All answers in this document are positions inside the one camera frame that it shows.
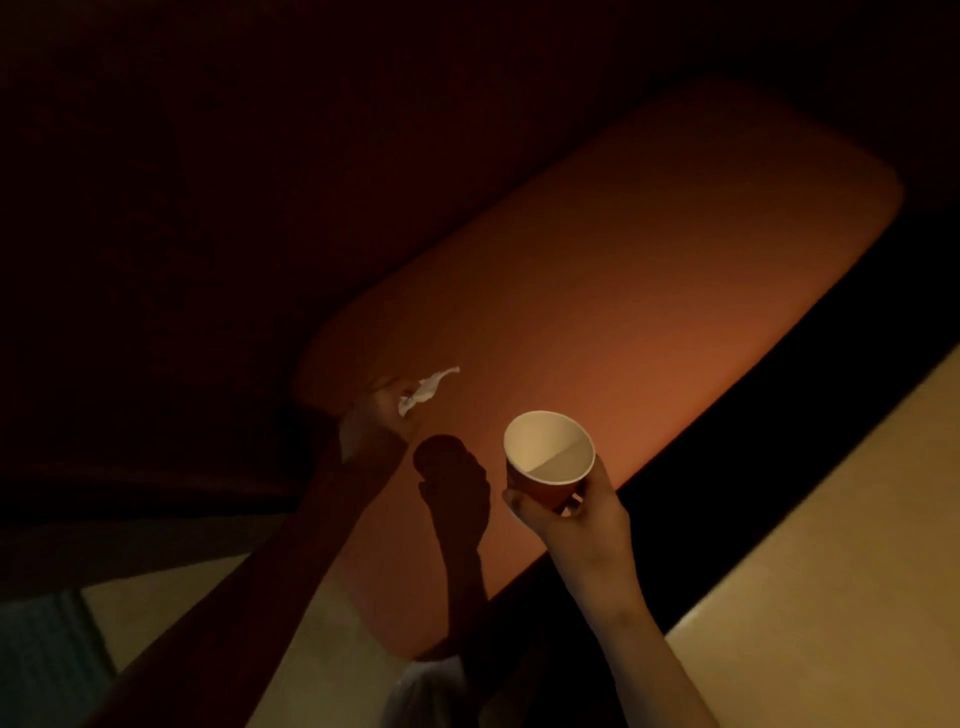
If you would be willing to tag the person's white trousers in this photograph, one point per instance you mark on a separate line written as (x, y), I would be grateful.
(427, 697)

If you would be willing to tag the striped blue-green rug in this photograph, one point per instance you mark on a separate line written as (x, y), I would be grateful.
(45, 667)

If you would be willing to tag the person's left hand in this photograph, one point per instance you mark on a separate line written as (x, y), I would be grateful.
(375, 431)

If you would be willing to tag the person's left forearm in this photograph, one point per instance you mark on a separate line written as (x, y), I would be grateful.
(240, 615)

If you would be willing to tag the wooden square table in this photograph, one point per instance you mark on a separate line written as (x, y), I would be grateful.
(840, 600)

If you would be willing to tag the white tissue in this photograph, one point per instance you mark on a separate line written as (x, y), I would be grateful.
(431, 386)

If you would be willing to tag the person's right forearm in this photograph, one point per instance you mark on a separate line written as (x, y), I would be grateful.
(645, 660)

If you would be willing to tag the red paper cup from booth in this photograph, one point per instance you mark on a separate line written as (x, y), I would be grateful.
(547, 450)

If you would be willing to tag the person's right hand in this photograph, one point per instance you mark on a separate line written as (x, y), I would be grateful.
(592, 540)

